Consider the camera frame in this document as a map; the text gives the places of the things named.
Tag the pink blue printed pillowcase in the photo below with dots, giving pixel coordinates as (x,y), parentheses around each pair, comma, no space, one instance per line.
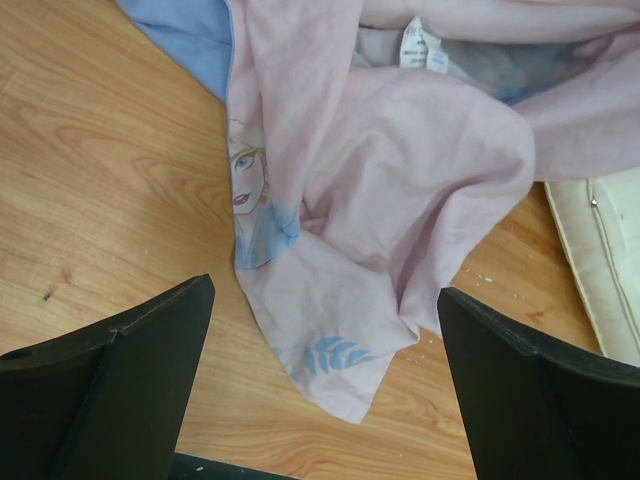
(373,144)

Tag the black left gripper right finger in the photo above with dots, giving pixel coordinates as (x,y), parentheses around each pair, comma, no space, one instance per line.
(534,406)

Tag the cream white pillow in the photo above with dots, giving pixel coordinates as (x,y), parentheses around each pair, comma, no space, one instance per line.
(597,221)

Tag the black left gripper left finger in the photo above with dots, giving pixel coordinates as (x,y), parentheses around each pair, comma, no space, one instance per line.
(106,401)

